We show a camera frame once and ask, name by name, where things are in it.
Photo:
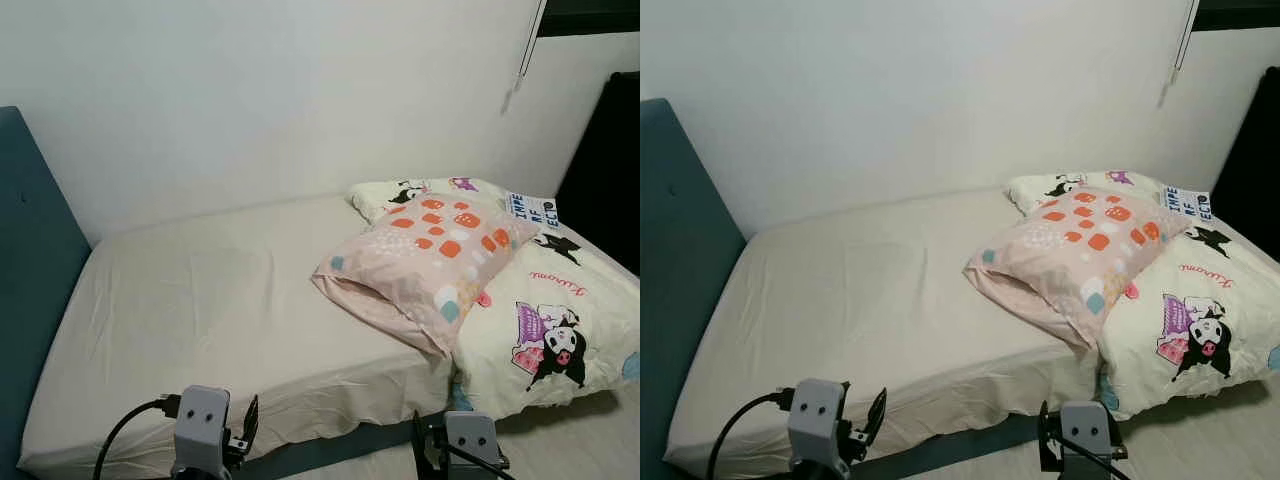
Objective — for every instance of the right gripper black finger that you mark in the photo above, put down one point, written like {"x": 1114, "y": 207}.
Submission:
{"x": 1045, "y": 435}
{"x": 421, "y": 440}

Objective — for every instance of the pink pillow with orange patches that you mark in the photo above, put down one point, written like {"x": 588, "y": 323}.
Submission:
{"x": 1085, "y": 255}
{"x": 430, "y": 265}

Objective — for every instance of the cream cartoon print blanket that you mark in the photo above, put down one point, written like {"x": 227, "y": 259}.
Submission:
{"x": 600, "y": 310}
{"x": 1240, "y": 320}

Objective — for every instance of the white book with blue letters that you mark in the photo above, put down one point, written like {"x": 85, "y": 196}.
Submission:
{"x": 1188, "y": 203}
{"x": 532, "y": 210}

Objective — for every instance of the black wardrobe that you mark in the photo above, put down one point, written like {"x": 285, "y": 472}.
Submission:
{"x": 605, "y": 170}
{"x": 1255, "y": 160}

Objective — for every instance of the dark window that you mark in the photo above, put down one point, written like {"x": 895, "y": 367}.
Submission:
{"x": 590, "y": 18}
{"x": 1240, "y": 14}

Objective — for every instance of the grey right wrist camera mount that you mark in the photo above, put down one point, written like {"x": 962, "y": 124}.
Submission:
{"x": 1087, "y": 428}
{"x": 470, "y": 435}

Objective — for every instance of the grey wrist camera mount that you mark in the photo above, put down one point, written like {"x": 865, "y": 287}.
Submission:
{"x": 817, "y": 420}
{"x": 470, "y": 435}
{"x": 200, "y": 425}
{"x": 1087, "y": 428}

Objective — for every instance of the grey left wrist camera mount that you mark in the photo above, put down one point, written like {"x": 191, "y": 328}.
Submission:
{"x": 200, "y": 425}
{"x": 817, "y": 420}

